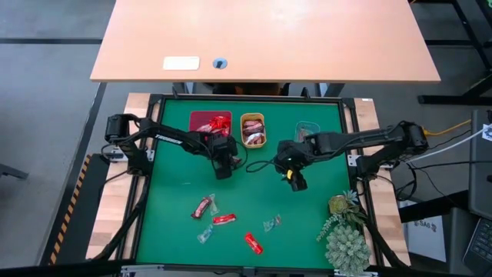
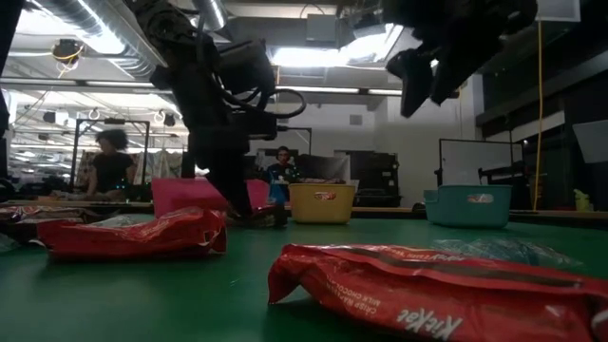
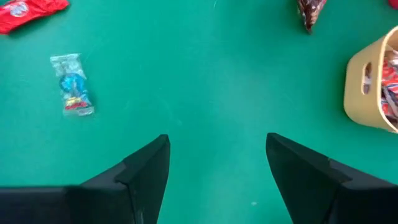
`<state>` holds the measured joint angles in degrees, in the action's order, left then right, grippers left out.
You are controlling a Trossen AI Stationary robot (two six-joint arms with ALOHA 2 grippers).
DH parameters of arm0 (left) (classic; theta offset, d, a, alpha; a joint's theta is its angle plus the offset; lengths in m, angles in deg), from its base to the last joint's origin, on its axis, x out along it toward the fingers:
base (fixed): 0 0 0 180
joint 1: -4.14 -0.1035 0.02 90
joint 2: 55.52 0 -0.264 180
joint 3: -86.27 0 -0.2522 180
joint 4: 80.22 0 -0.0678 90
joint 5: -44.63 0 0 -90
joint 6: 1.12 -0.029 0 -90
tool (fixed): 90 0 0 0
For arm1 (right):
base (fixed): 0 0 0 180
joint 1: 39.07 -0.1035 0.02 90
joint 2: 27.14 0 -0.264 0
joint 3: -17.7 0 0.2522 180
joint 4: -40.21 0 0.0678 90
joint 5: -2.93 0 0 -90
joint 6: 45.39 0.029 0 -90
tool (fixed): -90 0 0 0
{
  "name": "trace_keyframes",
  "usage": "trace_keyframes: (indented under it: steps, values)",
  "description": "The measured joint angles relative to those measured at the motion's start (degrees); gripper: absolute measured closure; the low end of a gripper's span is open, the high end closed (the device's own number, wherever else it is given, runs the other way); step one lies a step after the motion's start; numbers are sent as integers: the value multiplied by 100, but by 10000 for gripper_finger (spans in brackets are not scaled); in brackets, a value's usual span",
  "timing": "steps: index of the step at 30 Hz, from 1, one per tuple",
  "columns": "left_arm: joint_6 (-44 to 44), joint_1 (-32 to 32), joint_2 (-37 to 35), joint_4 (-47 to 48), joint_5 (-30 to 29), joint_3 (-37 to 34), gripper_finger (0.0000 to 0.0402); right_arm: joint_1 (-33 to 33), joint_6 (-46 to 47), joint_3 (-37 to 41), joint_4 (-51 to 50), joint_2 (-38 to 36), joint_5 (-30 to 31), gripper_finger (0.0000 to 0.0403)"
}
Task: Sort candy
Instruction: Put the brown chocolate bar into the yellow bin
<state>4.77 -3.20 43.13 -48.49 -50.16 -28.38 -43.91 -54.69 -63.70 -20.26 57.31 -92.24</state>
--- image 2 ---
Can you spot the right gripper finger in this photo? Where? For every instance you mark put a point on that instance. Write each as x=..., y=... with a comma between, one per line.
x=453, y=71
x=413, y=81

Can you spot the black metal rack frame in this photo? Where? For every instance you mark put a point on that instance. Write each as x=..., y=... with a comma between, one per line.
x=74, y=142

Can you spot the teal plastic bin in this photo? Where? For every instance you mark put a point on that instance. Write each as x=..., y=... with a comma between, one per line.
x=451, y=209

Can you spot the black cabinet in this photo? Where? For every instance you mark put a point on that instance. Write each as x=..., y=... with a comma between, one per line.
x=375, y=176

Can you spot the white ceiling box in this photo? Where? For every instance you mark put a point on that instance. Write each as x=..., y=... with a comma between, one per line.
x=560, y=9

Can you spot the yellow-green bottle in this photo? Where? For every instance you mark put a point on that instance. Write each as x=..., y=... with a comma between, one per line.
x=582, y=202

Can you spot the white whiteboard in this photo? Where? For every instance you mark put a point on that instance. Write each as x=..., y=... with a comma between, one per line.
x=475, y=161

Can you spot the yellow plastic bin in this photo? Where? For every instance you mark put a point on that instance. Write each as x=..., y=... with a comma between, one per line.
x=304, y=209

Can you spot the green table mat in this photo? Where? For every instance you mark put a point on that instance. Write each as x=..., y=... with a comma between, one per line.
x=142, y=294

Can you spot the red plastic bin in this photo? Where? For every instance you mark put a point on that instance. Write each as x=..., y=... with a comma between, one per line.
x=180, y=195

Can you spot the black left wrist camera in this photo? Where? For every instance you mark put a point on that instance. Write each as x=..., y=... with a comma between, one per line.
x=247, y=66

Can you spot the brown Snickers bar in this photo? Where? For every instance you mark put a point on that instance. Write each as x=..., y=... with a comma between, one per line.
x=271, y=216
x=19, y=232

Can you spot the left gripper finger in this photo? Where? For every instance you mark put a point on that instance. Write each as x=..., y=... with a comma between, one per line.
x=223, y=190
x=241, y=190

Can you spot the white wall panel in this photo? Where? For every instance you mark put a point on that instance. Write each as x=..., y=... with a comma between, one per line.
x=594, y=140

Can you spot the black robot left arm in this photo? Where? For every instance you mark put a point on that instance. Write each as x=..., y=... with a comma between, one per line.
x=171, y=28

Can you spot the black ceiling camera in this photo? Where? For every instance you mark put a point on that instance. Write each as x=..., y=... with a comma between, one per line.
x=66, y=50

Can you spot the person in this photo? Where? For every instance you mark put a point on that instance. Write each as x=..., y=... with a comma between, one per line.
x=111, y=171
x=280, y=180

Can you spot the silver ceiling duct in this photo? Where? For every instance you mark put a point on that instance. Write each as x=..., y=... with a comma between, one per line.
x=85, y=24

